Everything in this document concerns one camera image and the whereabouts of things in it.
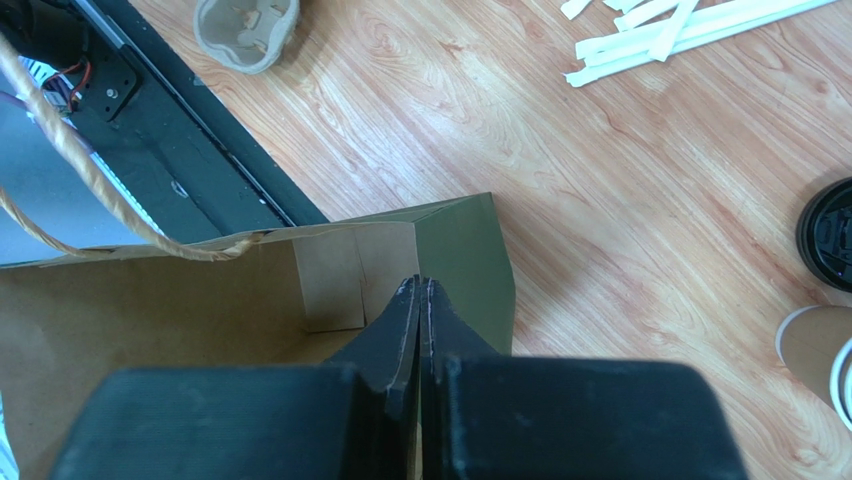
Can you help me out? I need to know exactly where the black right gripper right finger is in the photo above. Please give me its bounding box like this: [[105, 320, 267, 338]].
[[420, 279, 748, 479]]

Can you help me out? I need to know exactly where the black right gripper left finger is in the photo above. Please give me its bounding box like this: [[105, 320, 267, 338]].
[[50, 276, 421, 479]]

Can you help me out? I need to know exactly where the green paper gift bag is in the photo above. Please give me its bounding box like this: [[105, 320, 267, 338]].
[[1, 193, 516, 479]]

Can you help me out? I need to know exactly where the stack of paper cups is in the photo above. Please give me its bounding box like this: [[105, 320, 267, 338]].
[[775, 306, 851, 428]]

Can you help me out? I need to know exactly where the white wrapped straw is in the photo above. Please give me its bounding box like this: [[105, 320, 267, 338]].
[[614, 0, 680, 32], [560, 0, 592, 20], [647, 0, 699, 62], [564, 0, 829, 88], [575, 1, 801, 66]]

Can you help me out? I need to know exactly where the stack of black lids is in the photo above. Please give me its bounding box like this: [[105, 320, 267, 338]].
[[795, 177, 851, 293]]

